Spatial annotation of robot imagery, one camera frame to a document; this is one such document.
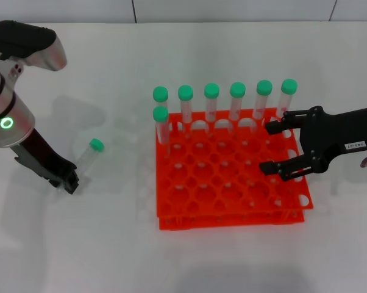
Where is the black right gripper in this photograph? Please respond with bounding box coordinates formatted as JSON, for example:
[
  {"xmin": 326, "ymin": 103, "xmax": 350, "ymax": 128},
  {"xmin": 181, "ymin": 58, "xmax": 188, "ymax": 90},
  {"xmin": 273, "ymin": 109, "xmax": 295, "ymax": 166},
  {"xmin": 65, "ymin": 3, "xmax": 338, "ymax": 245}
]
[{"xmin": 258, "ymin": 106, "xmax": 367, "ymax": 183}]

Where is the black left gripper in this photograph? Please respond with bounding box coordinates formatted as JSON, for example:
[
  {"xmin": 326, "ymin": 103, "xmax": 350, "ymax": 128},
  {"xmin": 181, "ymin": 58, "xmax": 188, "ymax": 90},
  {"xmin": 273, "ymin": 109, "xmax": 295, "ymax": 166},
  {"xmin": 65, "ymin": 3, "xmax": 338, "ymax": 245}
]
[{"xmin": 14, "ymin": 128, "xmax": 80, "ymax": 195}]

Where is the orange test tube rack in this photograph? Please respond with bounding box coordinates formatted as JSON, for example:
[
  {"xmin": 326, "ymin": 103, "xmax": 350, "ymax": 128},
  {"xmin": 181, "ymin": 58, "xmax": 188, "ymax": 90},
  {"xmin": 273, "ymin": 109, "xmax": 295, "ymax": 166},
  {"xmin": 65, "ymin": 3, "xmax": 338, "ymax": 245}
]
[{"xmin": 155, "ymin": 108, "xmax": 314, "ymax": 231}]

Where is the clear green-capped test tube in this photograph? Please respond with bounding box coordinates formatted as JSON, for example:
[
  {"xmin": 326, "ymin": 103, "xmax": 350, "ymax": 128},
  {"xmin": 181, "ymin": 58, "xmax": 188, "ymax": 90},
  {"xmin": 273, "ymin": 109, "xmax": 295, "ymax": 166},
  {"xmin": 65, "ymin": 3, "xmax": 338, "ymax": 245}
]
[
  {"xmin": 152, "ymin": 106, "xmax": 171, "ymax": 146},
  {"xmin": 57, "ymin": 138, "xmax": 105, "ymax": 192},
  {"xmin": 204, "ymin": 82, "xmax": 220, "ymax": 122},
  {"xmin": 276, "ymin": 78, "xmax": 298, "ymax": 119},
  {"xmin": 152, "ymin": 86, "xmax": 169, "ymax": 123},
  {"xmin": 177, "ymin": 84, "xmax": 194, "ymax": 125},
  {"xmin": 252, "ymin": 79, "xmax": 273, "ymax": 120},
  {"xmin": 230, "ymin": 81, "xmax": 246, "ymax": 121}
]

